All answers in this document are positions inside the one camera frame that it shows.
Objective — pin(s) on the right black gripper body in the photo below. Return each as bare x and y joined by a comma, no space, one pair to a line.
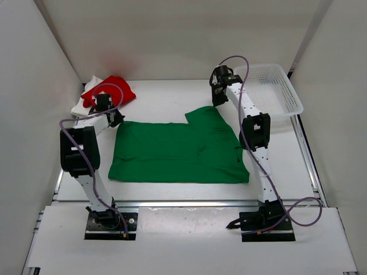
218,97

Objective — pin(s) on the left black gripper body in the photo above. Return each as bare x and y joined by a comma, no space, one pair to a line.
112,107

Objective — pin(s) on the white t-shirt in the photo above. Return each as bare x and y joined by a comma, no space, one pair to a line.
79,110

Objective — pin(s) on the red t-shirt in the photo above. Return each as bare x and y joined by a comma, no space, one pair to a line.
117,87

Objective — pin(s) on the green t-shirt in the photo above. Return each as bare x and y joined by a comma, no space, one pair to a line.
204,149

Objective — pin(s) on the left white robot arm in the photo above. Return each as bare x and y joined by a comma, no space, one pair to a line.
80,157

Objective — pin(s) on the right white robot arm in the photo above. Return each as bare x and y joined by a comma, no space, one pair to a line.
254,138

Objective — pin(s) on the white plastic basket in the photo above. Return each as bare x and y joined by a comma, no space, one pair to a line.
267,90

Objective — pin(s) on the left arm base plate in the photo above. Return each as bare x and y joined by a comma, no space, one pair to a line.
111,227

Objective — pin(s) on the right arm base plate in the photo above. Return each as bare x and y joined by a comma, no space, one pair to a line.
263,226

